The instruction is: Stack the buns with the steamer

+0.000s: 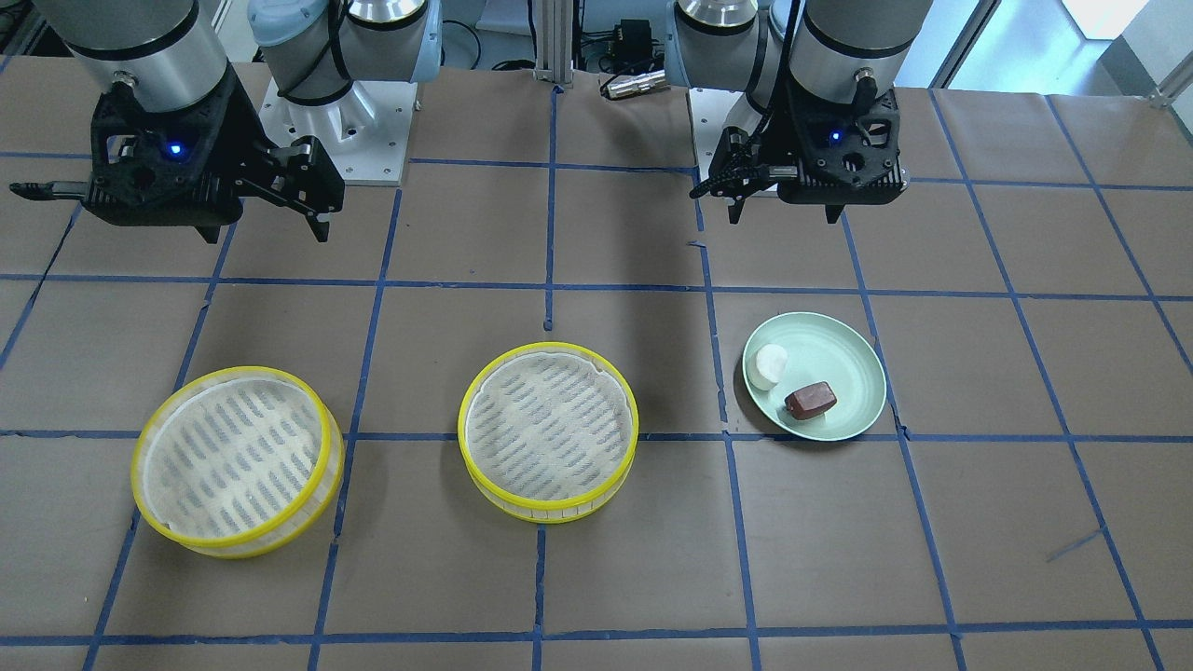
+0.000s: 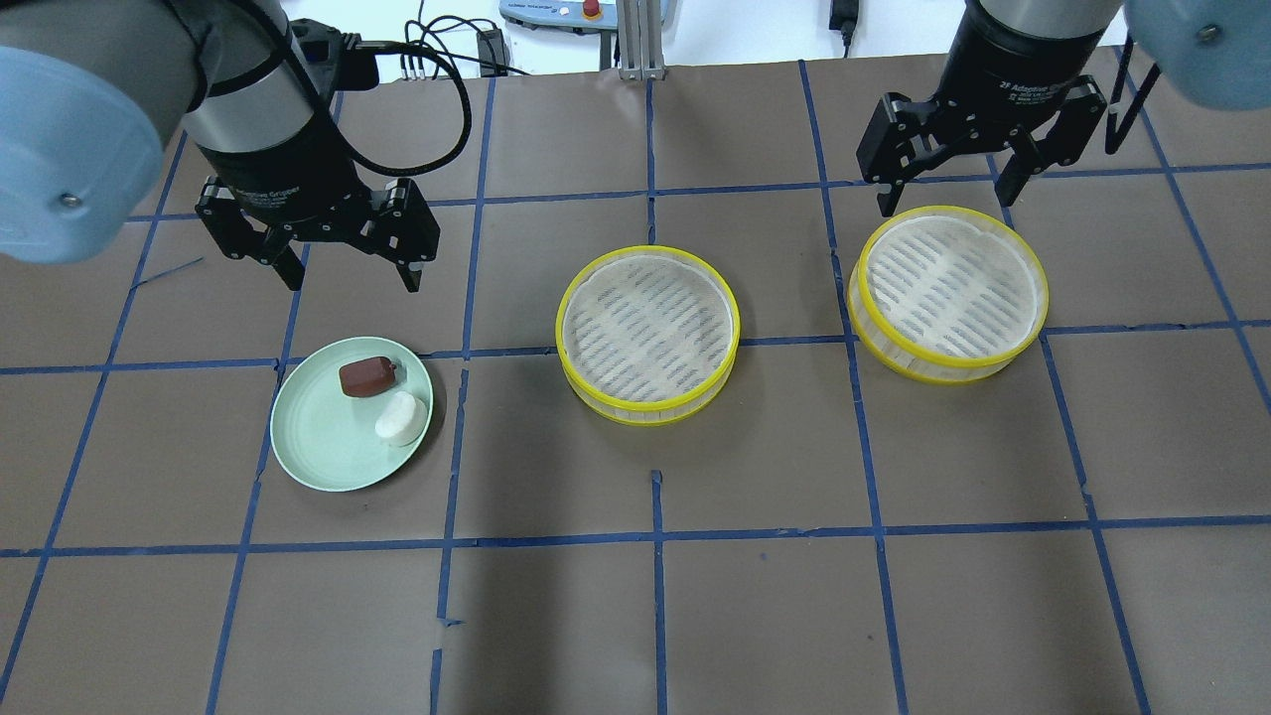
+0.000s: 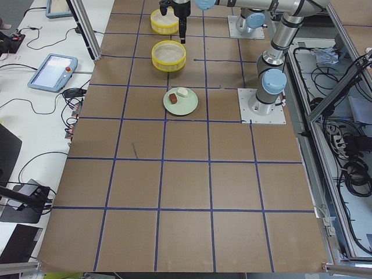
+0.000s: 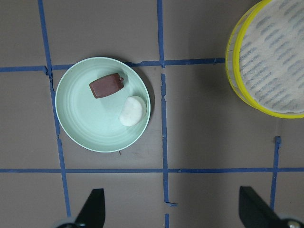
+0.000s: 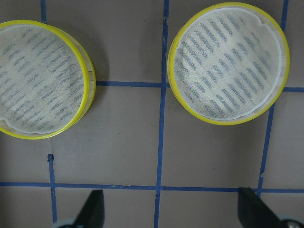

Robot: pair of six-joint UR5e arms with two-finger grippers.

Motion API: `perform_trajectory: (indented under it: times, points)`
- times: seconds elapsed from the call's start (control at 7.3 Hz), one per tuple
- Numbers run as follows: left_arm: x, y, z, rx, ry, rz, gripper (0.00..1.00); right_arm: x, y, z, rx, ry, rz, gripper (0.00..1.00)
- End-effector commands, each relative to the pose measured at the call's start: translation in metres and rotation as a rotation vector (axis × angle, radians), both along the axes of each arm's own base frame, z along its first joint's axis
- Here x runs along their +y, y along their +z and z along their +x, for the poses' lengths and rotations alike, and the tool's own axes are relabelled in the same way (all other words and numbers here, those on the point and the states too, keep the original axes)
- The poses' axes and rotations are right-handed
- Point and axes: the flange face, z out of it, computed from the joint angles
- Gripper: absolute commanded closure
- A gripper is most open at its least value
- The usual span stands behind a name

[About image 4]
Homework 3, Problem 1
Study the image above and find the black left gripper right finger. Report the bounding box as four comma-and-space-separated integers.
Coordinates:
238, 186, 281, 228

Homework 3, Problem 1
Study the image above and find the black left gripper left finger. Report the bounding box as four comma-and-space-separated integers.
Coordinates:
75, 189, 105, 228

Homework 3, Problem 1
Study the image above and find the white round bun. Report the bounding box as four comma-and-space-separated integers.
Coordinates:
119, 96, 147, 127

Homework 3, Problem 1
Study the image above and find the brown rectangular bun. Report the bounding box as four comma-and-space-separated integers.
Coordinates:
89, 73, 124, 99

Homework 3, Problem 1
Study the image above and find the yellow steamer basket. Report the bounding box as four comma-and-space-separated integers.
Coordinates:
225, 0, 304, 119

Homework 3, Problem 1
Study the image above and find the white steamer cloth liner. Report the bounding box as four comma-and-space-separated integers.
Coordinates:
239, 0, 304, 114

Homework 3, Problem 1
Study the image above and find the mint green plate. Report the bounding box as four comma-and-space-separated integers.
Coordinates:
55, 57, 151, 152

